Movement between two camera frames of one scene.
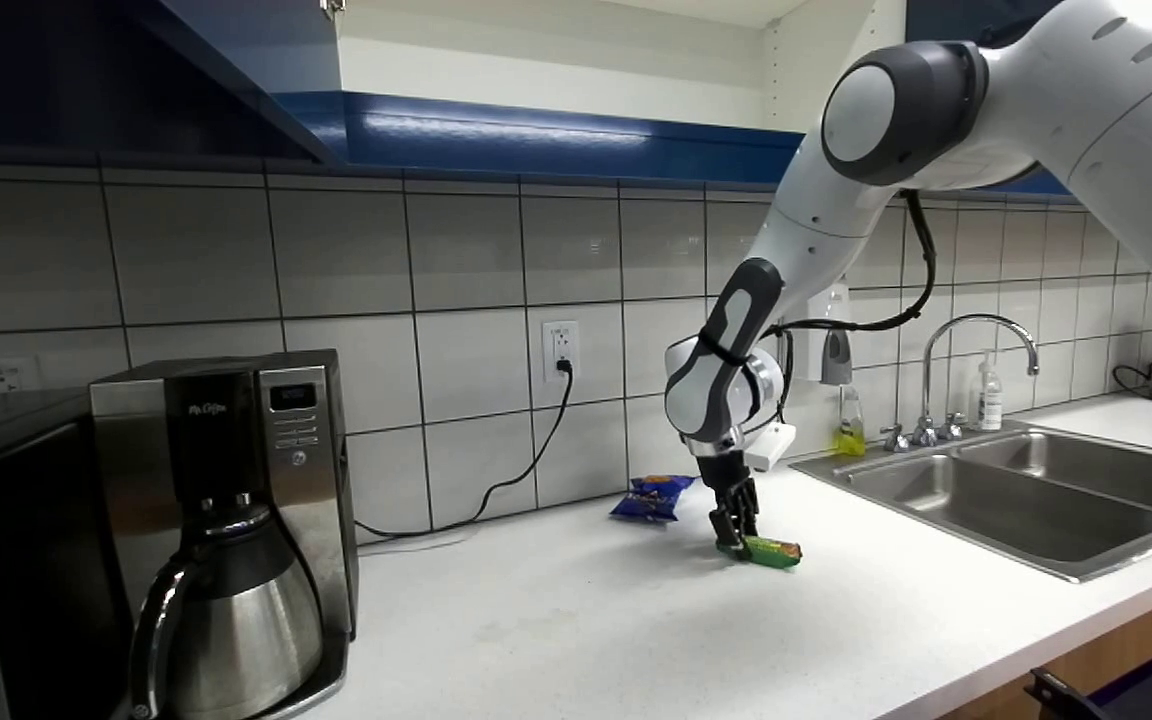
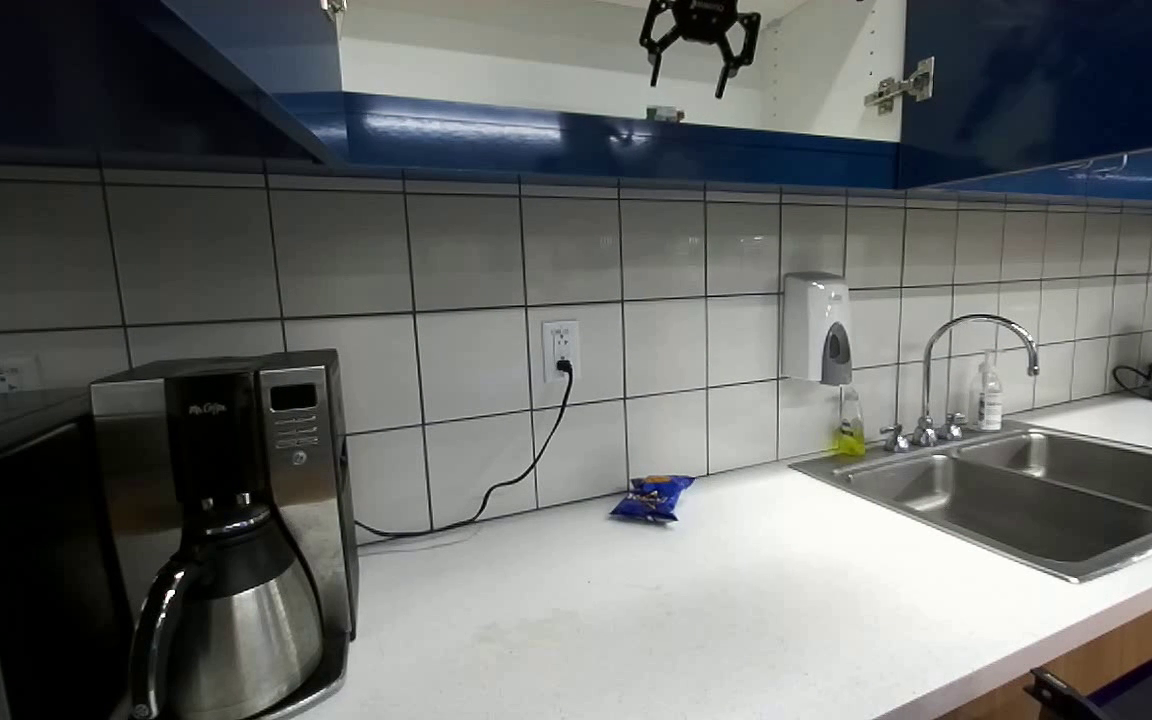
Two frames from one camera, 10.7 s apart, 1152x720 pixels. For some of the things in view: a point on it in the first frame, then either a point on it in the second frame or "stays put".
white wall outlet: [563, 342] stays put
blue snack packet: [648, 499] stays put
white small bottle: [989, 408] stays put
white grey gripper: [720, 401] to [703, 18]
